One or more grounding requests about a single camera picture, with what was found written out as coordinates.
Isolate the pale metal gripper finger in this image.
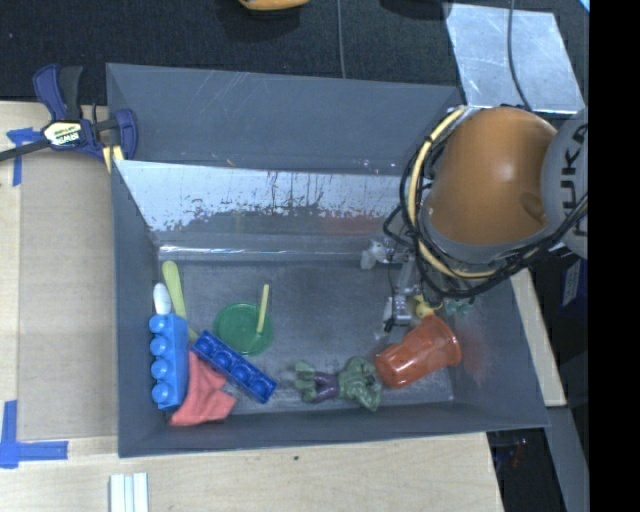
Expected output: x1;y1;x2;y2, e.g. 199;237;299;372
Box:
359;238;401;272
381;294;417;334

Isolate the orange-red plastic cup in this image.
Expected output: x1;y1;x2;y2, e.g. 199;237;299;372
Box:
374;314;463;391

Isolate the grey metal bin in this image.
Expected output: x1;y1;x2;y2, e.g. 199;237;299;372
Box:
105;62;552;459

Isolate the green toy figure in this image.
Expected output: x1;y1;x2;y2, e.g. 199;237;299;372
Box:
293;355;384;413

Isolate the green cup with yellow straw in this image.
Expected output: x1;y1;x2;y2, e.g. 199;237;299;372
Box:
212;283;277;358

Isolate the dark blue toy brick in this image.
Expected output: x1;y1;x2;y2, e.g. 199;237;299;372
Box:
190;329;279;405

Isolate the yellow-green flat stick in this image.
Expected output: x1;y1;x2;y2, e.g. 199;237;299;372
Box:
160;259;189;322

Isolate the red cloth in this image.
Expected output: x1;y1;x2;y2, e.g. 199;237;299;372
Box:
167;351;239;428

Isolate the white oval piece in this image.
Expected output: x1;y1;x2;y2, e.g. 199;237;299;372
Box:
152;282;174;317

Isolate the light blue toy brick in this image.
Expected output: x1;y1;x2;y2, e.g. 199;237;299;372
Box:
148;313;192;412

